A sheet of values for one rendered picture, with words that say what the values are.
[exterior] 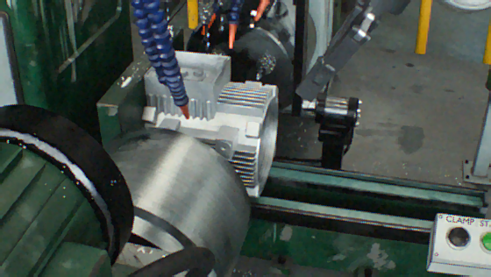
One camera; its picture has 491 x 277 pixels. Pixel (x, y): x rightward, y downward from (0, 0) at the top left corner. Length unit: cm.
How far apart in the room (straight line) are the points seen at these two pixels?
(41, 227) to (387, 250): 75
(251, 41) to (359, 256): 46
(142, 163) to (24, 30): 29
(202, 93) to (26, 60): 29
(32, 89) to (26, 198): 52
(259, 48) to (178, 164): 49
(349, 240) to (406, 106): 64
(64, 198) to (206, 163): 36
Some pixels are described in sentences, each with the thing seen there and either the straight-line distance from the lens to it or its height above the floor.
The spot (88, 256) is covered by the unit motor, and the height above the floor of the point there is 131.
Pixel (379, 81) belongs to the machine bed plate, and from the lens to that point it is 176.
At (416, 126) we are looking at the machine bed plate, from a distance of 158.
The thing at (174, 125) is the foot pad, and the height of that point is 107.
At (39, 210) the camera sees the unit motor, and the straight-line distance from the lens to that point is 48.
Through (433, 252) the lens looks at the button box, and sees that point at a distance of 85.
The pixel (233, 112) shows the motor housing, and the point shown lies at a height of 109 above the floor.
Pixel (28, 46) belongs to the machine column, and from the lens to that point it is 95.
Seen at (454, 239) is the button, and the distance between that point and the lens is 86.
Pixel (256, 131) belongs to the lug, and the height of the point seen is 108.
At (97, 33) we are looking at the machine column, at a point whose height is 117.
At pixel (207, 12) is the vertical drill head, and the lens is 94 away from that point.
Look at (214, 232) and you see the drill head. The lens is 78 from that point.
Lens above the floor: 163
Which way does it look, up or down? 34 degrees down
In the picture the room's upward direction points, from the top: straight up
